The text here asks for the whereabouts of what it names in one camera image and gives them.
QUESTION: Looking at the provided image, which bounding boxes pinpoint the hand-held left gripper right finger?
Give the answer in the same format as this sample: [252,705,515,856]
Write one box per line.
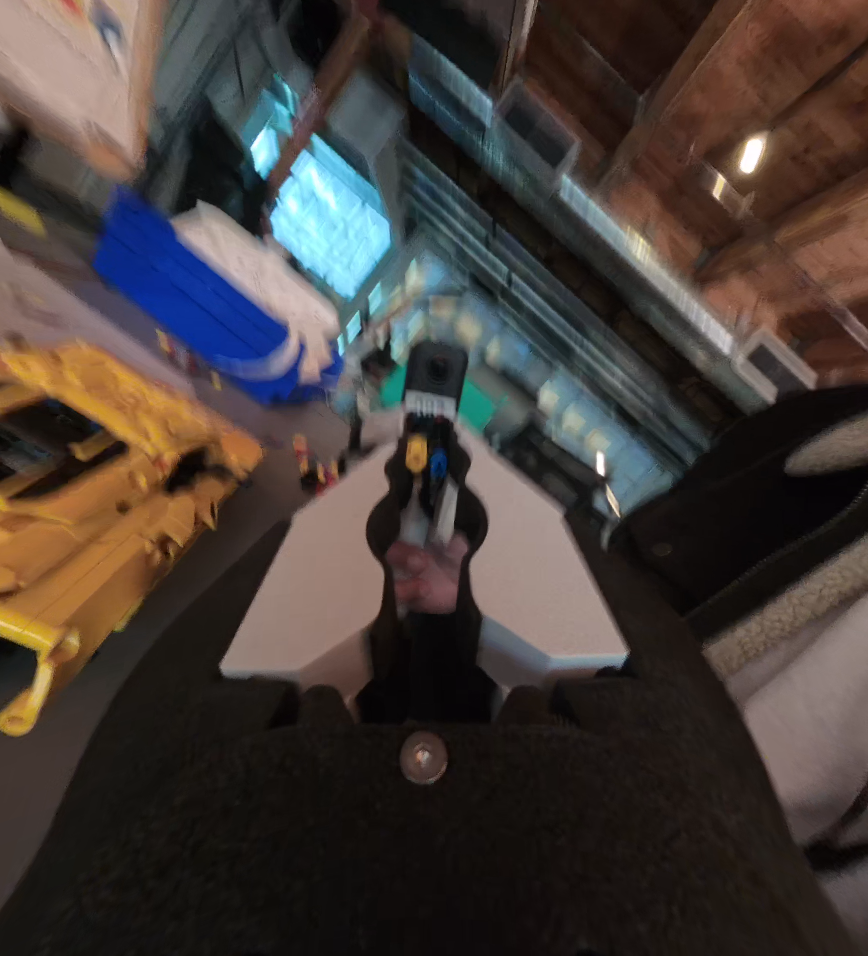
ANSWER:
[449,437,635,721]

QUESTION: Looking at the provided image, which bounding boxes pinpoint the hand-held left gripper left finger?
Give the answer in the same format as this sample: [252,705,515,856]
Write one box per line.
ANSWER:
[221,441,405,721]

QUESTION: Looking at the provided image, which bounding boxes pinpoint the small yellow black brick assembly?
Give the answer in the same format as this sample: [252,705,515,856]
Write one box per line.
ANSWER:
[404,429,457,482]

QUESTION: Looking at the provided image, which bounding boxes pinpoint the person's right forearm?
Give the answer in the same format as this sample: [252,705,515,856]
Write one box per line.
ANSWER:
[392,608,480,721]

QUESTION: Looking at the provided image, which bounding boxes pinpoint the grey desk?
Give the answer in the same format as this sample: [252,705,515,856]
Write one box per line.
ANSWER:
[0,202,405,956]

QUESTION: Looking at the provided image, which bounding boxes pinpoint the person's right hand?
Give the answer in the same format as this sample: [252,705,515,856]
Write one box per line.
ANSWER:
[387,534,474,615]

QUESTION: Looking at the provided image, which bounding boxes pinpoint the scattered small brick pins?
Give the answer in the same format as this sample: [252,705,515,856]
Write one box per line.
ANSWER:
[153,329,345,494]

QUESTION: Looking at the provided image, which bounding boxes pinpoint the white tape strip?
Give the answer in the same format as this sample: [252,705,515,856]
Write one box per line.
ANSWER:
[217,332,311,380]

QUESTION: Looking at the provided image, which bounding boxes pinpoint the patterned white paper bag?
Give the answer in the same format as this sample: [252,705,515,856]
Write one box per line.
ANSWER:
[172,205,341,374]

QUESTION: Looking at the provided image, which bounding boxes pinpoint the yellow brick toy car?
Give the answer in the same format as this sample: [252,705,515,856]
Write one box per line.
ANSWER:
[0,340,264,736]

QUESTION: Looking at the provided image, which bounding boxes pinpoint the blue storage bin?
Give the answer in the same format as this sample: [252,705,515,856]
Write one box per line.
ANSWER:
[94,187,345,404]

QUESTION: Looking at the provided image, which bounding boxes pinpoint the person's torso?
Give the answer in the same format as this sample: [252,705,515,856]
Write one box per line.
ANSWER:
[606,384,868,956]

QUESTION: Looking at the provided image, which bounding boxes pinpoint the wooden board document stand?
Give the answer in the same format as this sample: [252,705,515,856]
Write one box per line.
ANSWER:
[0,0,166,180]

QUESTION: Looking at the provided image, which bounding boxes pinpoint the printed instruction sheet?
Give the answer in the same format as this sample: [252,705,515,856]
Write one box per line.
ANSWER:
[0,0,136,143]

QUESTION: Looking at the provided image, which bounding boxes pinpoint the silver ventilation duct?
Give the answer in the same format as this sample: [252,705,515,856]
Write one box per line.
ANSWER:
[404,37,786,389]

